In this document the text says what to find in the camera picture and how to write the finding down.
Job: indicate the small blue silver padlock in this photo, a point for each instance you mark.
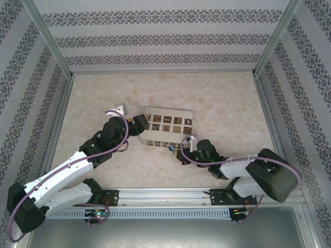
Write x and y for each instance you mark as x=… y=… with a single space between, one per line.
x=171 y=149

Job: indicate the white box with picture tiles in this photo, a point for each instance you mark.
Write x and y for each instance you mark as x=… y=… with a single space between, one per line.
x=168 y=111

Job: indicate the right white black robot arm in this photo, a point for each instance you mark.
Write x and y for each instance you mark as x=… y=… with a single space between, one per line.
x=271 y=175

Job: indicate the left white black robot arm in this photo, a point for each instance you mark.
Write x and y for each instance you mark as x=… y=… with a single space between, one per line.
x=64 y=165

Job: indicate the small green-lit circuit board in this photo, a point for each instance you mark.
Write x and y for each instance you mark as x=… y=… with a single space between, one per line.
x=98 y=214
x=239 y=213

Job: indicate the grey metal sheet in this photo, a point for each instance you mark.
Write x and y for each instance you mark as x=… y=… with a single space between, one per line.
x=168 y=232

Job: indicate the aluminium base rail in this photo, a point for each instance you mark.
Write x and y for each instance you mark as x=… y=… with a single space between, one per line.
x=165 y=196

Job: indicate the aluminium side rail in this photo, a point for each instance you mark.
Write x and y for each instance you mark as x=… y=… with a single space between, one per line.
x=269 y=108

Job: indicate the aluminium frame post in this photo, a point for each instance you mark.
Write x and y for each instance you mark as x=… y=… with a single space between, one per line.
x=50 y=38
x=273 y=38

